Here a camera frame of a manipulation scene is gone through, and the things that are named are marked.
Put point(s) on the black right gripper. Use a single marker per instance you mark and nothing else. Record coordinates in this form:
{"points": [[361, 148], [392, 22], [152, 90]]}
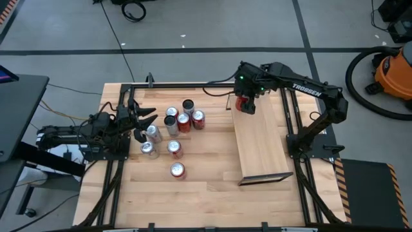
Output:
{"points": [[244, 85]]}

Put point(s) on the white paper sheet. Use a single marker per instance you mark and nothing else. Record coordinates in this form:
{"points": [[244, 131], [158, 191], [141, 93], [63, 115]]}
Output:
{"points": [[54, 149]]}

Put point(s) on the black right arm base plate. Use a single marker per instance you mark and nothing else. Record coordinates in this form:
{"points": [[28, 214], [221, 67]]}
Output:
{"points": [[317, 151]]}

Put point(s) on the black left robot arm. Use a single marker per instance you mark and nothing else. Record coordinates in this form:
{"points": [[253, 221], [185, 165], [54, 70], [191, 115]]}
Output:
{"points": [[58, 132]]}

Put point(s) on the red soda can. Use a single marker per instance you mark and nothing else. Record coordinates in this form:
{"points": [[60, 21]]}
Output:
{"points": [[178, 170], [172, 111]]}

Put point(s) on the black mat with hazard stripes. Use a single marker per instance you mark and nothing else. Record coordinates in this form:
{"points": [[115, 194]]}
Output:
{"points": [[367, 193]]}

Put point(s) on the silver Diet Coke can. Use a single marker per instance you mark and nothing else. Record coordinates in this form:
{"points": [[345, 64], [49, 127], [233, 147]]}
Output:
{"points": [[148, 149], [154, 134]]}

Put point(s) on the black caster wheel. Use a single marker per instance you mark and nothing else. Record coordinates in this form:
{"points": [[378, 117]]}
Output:
{"points": [[30, 212]]}

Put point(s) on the black desk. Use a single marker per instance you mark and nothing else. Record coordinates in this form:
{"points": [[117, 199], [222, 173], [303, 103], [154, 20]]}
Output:
{"points": [[19, 112]]}

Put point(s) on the silver can with black lid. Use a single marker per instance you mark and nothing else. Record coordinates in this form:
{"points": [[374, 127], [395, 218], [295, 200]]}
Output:
{"points": [[188, 104], [171, 127]]}

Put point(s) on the black equipment case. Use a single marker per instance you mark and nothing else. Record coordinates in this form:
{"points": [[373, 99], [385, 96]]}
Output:
{"points": [[402, 30], [396, 8]]}

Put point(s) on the orange shop vacuum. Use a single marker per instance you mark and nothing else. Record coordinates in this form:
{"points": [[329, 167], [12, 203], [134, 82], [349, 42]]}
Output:
{"points": [[394, 74], [349, 77]]}

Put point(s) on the black frame clamp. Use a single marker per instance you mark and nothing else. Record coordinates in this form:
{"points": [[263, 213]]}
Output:
{"points": [[150, 80], [151, 227], [264, 227]]}

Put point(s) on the computer monitor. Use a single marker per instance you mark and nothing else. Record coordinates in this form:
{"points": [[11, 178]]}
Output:
{"points": [[6, 75]]}

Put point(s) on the red Coca-Cola original can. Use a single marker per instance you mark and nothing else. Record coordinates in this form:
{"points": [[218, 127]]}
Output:
{"points": [[198, 120], [175, 149]]}

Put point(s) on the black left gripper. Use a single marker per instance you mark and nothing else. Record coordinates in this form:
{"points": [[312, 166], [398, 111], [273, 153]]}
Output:
{"points": [[124, 116]]}

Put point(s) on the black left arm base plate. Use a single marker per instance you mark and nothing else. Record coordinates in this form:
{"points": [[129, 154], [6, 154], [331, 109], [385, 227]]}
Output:
{"points": [[124, 154]]}

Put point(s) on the wooden shelf with black frame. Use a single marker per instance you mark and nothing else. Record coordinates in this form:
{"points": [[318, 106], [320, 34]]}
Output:
{"points": [[260, 141]]}

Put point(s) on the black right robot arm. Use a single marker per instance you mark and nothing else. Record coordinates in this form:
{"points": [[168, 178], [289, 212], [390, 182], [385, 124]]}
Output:
{"points": [[305, 90]]}

